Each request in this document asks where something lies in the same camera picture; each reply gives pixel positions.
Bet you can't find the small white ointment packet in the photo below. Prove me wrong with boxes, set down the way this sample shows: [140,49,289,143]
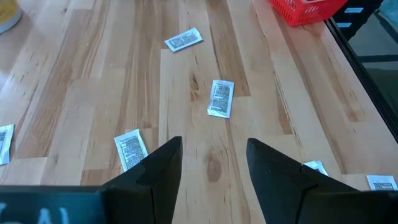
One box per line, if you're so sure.
[206,79,235,119]
[366,174,398,192]
[164,27,204,53]
[113,128,149,174]

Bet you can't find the white antiseptic towelette packet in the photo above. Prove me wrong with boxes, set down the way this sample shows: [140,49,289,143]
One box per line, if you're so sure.
[0,124,16,166]
[303,160,330,177]

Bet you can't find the red plastic mesh basket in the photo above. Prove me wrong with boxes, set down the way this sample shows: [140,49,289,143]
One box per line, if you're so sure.
[268,0,348,27]

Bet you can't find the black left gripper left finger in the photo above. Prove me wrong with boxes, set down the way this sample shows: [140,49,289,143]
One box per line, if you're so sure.
[102,136,183,224]

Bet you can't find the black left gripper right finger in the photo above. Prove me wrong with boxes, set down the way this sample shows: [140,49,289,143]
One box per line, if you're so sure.
[247,138,358,224]

